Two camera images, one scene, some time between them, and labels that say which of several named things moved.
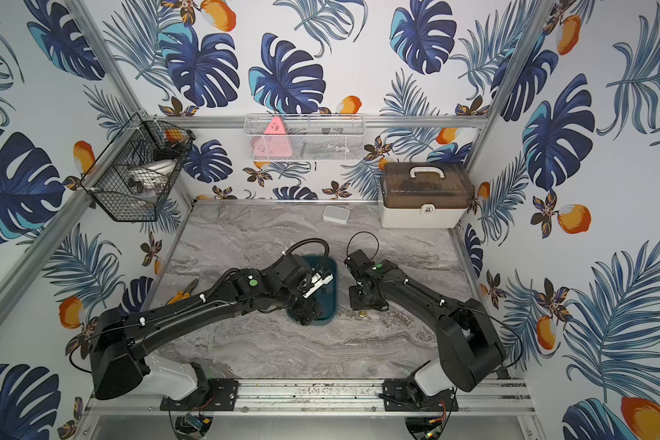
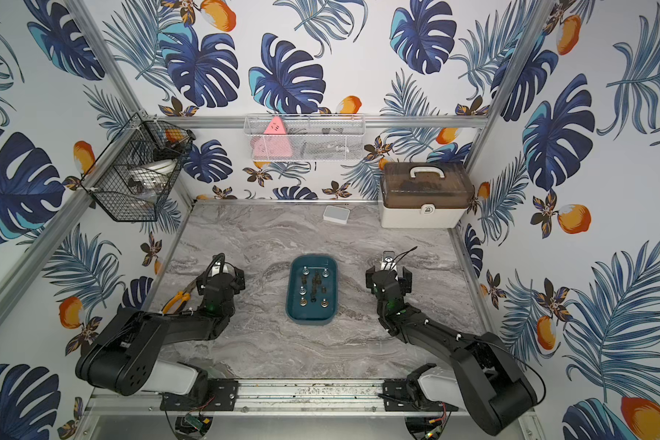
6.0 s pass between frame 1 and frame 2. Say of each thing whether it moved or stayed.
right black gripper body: moved
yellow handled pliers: stayed
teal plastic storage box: stayed
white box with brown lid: stayed
